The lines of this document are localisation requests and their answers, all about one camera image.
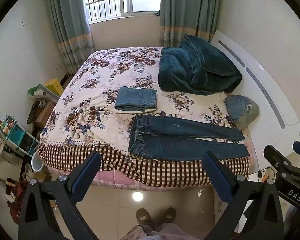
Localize denim pillow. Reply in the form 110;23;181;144
224;94;260;130

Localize dark blue jeans pants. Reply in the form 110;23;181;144
128;115;250;161

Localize green plastic bag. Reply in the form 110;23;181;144
28;84;43;97

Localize teal fleece blanket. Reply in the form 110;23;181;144
157;34;243;96

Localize brown cardboard box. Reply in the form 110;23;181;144
35;101;56;128

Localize pile of red clothes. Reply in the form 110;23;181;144
4;177;28;224

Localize white headboard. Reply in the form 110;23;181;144
211;29;300;175

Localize yellow box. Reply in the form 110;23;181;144
44;78;64;96

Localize floral bedspread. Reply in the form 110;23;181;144
39;46;250;159

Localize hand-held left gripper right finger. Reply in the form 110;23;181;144
202;151;285;240

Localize dark patterned cloth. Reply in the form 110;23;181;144
26;99;47;125

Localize folded light blue jeans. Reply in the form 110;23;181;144
114;86;157;113

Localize grey long box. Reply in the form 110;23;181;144
34;86;61;101

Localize person's legs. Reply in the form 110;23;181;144
120;222;215;240

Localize white bucket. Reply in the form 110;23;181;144
31;152;45;173

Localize grey-green striped curtain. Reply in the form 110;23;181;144
44;0;96;74
159;0;222;48

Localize teal toy shelf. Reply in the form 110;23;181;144
0;115;40;157

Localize person's brown slipper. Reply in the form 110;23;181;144
161;206;177;228
136;208;155;231

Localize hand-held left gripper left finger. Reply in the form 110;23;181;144
18;151;102;240

